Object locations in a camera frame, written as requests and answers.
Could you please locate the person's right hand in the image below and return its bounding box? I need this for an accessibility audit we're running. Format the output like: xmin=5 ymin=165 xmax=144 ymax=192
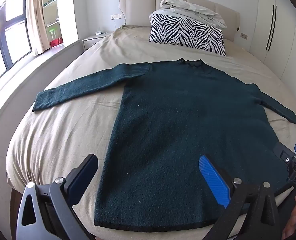
xmin=281 ymin=191 xmax=296 ymax=240

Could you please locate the bed with beige sheet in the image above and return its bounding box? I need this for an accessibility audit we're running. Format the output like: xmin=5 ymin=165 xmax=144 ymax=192
xmin=0 ymin=24 xmax=292 ymax=240

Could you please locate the black framed window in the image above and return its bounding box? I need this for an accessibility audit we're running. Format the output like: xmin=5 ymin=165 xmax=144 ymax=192
xmin=0 ymin=0 xmax=34 ymax=90

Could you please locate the beige curtain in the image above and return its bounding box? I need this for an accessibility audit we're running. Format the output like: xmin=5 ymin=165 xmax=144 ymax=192
xmin=26 ymin=0 xmax=51 ymax=55

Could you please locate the zebra print pillow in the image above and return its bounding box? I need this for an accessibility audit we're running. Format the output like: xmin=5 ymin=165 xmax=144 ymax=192
xmin=148 ymin=11 xmax=227 ymax=56

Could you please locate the white folded duvet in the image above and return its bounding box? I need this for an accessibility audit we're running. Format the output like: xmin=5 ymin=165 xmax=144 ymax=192
xmin=160 ymin=0 xmax=227 ymax=28

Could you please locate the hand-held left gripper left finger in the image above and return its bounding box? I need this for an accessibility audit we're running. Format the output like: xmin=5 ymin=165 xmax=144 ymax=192
xmin=16 ymin=154 xmax=98 ymax=240

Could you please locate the dark green sweater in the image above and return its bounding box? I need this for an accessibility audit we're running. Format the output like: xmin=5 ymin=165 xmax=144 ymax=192
xmin=33 ymin=58 xmax=296 ymax=232

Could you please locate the beige padded headboard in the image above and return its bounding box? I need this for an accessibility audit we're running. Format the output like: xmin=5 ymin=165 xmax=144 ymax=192
xmin=119 ymin=0 xmax=241 ymax=40

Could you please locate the white wardrobe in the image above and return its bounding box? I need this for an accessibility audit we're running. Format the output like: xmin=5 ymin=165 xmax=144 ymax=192
xmin=249 ymin=0 xmax=296 ymax=103

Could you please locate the white nightstand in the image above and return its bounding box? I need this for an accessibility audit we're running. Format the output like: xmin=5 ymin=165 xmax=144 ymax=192
xmin=82 ymin=31 xmax=111 ymax=50

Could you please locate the white open shelf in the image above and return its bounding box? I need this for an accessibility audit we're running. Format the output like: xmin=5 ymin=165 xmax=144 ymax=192
xmin=42 ymin=0 xmax=65 ymax=48

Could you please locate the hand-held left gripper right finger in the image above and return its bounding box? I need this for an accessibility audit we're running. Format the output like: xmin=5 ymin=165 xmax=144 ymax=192
xmin=198 ymin=154 xmax=283 ymax=240

